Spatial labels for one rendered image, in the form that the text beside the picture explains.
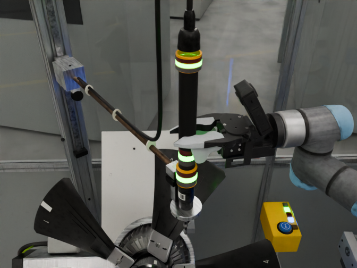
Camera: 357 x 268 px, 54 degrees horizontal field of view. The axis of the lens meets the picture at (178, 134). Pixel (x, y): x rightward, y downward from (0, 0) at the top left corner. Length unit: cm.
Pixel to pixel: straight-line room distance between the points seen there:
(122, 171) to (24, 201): 84
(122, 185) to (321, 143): 68
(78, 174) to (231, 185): 73
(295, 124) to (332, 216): 142
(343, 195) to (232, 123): 26
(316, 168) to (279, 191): 107
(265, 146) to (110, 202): 64
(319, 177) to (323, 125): 11
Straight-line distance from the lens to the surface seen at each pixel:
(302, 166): 79
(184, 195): 74
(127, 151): 118
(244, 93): 62
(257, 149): 71
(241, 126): 67
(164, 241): 97
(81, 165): 148
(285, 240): 130
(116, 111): 92
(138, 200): 119
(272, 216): 133
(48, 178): 177
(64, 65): 118
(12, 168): 179
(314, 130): 72
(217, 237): 203
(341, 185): 76
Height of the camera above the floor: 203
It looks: 35 degrees down
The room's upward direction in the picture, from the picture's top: straight up
